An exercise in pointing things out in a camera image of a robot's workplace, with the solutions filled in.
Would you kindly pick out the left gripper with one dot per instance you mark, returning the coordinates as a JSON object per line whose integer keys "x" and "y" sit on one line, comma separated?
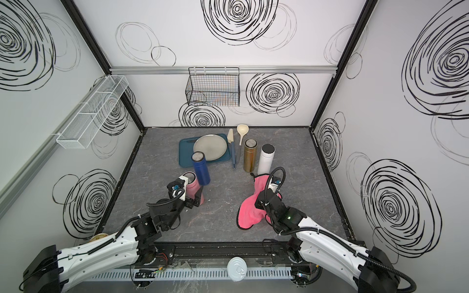
{"x": 189, "y": 202}

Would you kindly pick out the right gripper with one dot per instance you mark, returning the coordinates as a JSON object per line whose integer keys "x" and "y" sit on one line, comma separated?
{"x": 258, "y": 204}

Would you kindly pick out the pink thermos steel lid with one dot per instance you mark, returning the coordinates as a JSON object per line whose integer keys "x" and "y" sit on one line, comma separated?
{"x": 194, "y": 186}

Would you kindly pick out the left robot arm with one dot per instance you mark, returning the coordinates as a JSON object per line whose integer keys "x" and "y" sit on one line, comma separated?
{"x": 57, "y": 271}

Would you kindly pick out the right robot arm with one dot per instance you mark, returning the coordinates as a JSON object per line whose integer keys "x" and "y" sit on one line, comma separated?
{"x": 367, "y": 271}

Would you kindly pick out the blue thermos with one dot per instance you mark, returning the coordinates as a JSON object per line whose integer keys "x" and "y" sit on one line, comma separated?
{"x": 201, "y": 168}

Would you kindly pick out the white thermos black lid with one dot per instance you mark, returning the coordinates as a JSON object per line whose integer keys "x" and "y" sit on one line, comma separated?
{"x": 266, "y": 159}

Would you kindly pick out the gold thermos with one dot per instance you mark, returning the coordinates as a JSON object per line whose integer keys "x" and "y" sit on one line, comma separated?
{"x": 250, "y": 149}

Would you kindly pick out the teal plastic tray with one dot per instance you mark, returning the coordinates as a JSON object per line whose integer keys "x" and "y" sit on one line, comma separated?
{"x": 186, "y": 150}

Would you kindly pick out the grey round plate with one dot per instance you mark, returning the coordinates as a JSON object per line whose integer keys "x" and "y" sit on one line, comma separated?
{"x": 213, "y": 146}

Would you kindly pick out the white round cap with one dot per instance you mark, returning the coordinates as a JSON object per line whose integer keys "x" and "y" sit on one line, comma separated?
{"x": 237, "y": 269}

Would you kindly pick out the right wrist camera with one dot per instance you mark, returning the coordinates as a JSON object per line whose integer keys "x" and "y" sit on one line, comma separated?
{"x": 274, "y": 184}

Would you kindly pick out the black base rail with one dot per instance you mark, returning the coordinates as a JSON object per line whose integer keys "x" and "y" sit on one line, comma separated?
{"x": 269, "y": 250}

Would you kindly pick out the cream spatula blue handle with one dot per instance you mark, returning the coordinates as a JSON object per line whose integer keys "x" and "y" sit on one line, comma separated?
{"x": 230, "y": 139}

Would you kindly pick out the cream ladle grey handle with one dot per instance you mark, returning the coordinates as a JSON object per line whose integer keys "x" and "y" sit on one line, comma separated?
{"x": 242, "y": 130}

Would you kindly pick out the white slotted cable duct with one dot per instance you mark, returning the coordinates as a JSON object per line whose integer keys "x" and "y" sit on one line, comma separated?
{"x": 197, "y": 274}

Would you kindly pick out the black wire basket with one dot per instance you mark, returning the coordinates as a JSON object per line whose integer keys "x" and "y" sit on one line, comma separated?
{"x": 213, "y": 89}

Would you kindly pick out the white wire rack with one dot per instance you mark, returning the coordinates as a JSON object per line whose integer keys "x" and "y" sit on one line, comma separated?
{"x": 103, "y": 112}

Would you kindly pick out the aluminium wall rail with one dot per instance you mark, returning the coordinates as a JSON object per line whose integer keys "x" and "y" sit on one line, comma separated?
{"x": 247, "y": 69}

